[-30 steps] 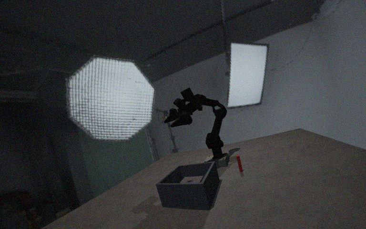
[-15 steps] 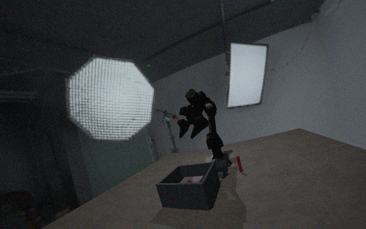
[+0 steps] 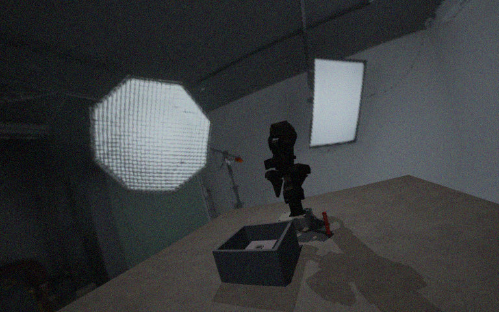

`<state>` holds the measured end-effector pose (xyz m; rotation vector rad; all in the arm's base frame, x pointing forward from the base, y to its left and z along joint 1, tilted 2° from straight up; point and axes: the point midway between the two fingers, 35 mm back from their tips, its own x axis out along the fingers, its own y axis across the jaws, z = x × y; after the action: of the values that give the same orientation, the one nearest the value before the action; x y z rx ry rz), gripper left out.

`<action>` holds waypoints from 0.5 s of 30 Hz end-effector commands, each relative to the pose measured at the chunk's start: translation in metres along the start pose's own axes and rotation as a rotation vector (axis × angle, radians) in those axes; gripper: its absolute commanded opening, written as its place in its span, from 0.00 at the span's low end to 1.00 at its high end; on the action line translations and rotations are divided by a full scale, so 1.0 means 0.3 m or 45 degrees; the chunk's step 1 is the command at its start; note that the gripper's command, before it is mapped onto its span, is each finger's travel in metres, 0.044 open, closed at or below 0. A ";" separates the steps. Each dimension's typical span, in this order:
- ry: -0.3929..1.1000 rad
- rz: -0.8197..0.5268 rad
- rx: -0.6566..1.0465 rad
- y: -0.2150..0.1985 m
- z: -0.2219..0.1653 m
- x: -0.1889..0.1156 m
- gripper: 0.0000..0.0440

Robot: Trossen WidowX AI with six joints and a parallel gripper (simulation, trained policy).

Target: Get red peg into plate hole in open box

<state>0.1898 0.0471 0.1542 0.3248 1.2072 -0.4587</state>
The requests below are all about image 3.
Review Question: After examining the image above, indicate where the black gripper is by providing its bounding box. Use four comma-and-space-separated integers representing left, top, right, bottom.
265, 151, 311, 198

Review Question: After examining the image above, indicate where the dark red peg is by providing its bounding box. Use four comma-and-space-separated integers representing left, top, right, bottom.
322, 212, 331, 234

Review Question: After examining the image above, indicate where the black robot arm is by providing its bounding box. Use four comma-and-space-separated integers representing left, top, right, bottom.
264, 120, 306, 217

